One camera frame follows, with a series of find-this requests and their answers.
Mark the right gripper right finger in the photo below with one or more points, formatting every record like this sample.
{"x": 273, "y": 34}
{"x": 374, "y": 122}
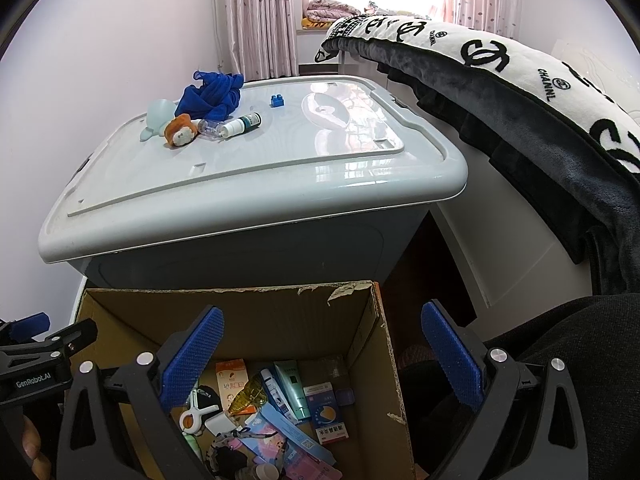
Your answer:
{"x": 526, "y": 422}

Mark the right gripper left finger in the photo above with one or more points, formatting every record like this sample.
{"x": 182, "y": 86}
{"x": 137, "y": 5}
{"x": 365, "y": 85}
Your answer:
{"x": 94, "y": 441}

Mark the white orange clip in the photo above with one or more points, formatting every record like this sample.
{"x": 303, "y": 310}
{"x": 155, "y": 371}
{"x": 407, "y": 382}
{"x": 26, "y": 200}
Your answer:
{"x": 203, "y": 403}

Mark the green cosmetic tube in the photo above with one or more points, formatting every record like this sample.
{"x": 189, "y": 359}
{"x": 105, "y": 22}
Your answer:
{"x": 290, "y": 382}

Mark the blue white medicine box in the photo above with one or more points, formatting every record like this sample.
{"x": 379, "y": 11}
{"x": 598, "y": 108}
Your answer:
{"x": 325, "y": 417}

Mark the small white dropper bottle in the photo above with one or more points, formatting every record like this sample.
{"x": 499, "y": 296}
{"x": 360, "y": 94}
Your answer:
{"x": 238, "y": 126}

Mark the yellow hair claw clip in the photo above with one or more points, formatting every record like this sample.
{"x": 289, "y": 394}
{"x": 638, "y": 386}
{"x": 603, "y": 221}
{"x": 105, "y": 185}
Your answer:
{"x": 250, "y": 399}

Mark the white blue tube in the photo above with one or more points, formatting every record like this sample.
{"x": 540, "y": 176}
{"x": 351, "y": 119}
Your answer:
{"x": 277, "y": 396}

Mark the left hand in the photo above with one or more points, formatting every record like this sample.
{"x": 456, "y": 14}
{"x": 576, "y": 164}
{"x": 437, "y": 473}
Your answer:
{"x": 24, "y": 433}

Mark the brown cardboard box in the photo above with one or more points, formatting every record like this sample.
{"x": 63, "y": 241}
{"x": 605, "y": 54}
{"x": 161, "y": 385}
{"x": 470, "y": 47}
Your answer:
{"x": 334, "y": 332}

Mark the black white logo blanket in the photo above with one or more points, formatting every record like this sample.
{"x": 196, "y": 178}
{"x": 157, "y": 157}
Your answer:
{"x": 569, "y": 149}

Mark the orange plush toy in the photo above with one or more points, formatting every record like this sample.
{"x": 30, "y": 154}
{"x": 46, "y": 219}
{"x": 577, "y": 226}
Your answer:
{"x": 180, "y": 132}

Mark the clear plastic bottle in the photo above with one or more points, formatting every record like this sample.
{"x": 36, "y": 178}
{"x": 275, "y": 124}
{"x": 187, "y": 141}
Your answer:
{"x": 210, "y": 130}

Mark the blue knit cloth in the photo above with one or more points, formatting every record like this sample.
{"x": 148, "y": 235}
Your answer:
{"x": 214, "y": 100}

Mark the blue toy brick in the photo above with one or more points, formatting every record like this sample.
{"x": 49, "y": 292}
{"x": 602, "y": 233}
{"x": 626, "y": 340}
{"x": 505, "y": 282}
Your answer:
{"x": 276, "y": 100}

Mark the folded quilts on sill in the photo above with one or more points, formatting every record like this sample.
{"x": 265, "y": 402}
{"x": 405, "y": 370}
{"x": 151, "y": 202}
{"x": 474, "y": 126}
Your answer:
{"x": 323, "y": 13}

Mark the white bed frame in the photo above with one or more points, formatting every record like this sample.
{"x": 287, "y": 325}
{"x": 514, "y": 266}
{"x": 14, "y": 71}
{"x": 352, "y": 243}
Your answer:
{"x": 512, "y": 265}

